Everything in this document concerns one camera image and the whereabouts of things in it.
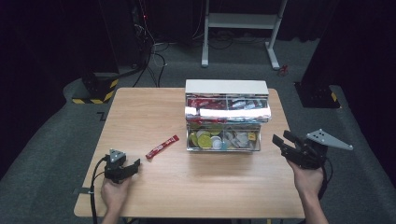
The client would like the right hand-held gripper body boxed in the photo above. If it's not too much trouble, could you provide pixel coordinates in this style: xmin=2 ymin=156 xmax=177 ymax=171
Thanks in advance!
xmin=286 ymin=128 xmax=355 ymax=171

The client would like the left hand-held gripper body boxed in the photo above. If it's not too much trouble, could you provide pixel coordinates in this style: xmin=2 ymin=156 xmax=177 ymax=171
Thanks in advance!
xmin=103 ymin=148 xmax=134 ymax=184

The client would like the red stick sachet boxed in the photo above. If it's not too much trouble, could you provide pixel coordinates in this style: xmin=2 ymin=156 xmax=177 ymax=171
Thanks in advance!
xmin=145 ymin=133 xmax=181 ymax=161

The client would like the clear two-tier organizer box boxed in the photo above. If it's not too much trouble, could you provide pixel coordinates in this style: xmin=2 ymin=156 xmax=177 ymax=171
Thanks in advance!
xmin=184 ymin=78 xmax=273 ymax=153

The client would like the person's left hand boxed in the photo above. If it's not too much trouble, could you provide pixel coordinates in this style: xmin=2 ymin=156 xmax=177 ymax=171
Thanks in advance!
xmin=100 ymin=176 xmax=133 ymax=213

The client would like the person's right hand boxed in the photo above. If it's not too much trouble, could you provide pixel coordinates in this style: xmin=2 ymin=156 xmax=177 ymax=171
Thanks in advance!
xmin=286 ymin=159 xmax=326 ymax=196

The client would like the grey tape piece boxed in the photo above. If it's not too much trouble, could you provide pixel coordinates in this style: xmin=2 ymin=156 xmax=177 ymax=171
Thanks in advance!
xmin=72 ymin=187 xmax=93 ymax=196

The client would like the pile of grey packets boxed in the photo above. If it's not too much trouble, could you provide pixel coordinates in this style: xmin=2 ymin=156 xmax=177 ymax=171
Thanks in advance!
xmin=223 ymin=130 xmax=260 ymax=149

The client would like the pile of silver sachets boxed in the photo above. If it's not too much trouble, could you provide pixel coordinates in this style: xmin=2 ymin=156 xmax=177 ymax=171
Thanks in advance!
xmin=227 ymin=98 xmax=269 ymax=110

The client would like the small red floor object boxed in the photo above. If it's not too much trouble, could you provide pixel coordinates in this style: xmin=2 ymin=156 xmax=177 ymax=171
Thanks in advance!
xmin=277 ymin=63 xmax=290 ymax=77

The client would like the pile of green white capsules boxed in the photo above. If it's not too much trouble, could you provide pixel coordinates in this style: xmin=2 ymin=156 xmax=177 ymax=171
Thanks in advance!
xmin=188 ymin=123 xmax=224 ymax=151

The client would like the black yellow striped stand base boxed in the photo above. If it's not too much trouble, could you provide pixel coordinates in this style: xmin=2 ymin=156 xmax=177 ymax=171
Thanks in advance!
xmin=71 ymin=71 xmax=120 ymax=105

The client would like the pile of red sachets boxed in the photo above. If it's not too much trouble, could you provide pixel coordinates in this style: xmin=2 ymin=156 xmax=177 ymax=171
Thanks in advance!
xmin=187 ymin=97 xmax=228 ymax=110

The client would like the white metal stand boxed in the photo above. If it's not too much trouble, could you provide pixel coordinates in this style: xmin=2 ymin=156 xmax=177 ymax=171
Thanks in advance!
xmin=201 ymin=0 xmax=290 ymax=70

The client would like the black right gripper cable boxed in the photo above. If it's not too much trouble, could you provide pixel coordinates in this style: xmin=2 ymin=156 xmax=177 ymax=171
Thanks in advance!
xmin=317 ymin=158 xmax=334 ymax=201

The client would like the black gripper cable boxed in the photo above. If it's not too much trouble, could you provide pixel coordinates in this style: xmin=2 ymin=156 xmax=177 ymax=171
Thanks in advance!
xmin=317 ymin=158 xmax=334 ymax=201
xmin=90 ymin=156 xmax=109 ymax=224

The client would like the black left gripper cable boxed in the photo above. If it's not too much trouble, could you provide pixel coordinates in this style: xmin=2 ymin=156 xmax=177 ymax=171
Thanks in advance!
xmin=90 ymin=156 xmax=109 ymax=224

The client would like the bundle of floor cables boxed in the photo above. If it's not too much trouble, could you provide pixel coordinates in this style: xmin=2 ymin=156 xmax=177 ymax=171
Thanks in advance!
xmin=132 ymin=6 xmax=169 ymax=89

